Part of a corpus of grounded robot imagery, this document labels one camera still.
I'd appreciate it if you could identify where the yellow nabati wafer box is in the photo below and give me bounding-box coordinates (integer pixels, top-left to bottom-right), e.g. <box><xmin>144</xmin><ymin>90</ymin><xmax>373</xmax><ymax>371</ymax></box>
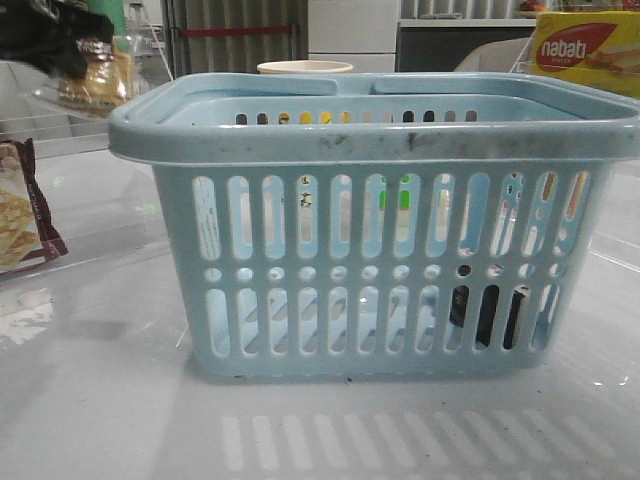
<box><xmin>528</xmin><ymin>10</ymin><xmax>639</xmax><ymax>98</ymax></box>

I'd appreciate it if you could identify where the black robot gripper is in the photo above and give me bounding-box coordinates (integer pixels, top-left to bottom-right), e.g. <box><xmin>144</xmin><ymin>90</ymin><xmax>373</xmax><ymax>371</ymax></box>
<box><xmin>1</xmin><ymin>0</ymin><xmax>114</xmax><ymax>80</ymax></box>

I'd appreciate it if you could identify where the green cartoon snack package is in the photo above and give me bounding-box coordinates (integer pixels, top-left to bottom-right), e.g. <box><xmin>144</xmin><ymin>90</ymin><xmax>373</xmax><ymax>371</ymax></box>
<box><xmin>87</xmin><ymin>0</ymin><xmax>127</xmax><ymax>36</ymax></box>

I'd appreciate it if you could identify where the maroon cracker snack bag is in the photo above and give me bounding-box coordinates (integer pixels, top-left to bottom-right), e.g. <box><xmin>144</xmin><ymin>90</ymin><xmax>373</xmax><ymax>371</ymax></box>
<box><xmin>1</xmin><ymin>139</ymin><xmax>68</xmax><ymax>276</ymax></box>

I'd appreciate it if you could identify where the packaged bread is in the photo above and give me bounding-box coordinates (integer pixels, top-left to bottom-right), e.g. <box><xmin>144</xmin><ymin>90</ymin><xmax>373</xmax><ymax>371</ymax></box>
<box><xmin>58</xmin><ymin>38</ymin><xmax>134</xmax><ymax>115</ymax></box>

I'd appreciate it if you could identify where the white drawer cabinet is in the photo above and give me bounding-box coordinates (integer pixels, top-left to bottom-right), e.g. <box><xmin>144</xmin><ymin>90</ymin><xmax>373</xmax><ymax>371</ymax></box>
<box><xmin>307</xmin><ymin>0</ymin><xmax>401</xmax><ymax>73</ymax></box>

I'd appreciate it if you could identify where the dark tissue pack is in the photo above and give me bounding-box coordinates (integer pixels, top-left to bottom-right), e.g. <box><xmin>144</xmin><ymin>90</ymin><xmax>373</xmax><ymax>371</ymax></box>
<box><xmin>444</xmin><ymin>262</ymin><xmax>531</xmax><ymax>353</ymax></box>

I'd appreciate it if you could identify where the cream paper cup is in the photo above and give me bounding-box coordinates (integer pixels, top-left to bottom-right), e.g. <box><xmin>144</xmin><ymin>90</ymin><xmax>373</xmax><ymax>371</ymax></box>
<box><xmin>257</xmin><ymin>60</ymin><xmax>353</xmax><ymax>75</ymax></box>

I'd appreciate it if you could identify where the light blue plastic basket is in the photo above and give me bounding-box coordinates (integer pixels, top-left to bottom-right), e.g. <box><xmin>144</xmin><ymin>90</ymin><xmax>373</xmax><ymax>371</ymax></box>
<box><xmin>108</xmin><ymin>73</ymin><xmax>639</xmax><ymax>379</ymax></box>

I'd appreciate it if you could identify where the clear acrylic display shelf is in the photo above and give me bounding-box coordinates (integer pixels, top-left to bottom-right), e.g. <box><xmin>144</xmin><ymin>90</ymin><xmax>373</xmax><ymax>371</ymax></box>
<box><xmin>1</xmin><ymin>24</ymin><xmax>172</xmax><ymax>157</ymax></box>

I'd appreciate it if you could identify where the clear acrylic stand right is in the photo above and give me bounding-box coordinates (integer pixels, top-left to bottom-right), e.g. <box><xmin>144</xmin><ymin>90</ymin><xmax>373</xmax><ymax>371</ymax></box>
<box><xmin>508</xmin><ymin>36</ymin><xmax>534</xmax><ymax>74</ymax></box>

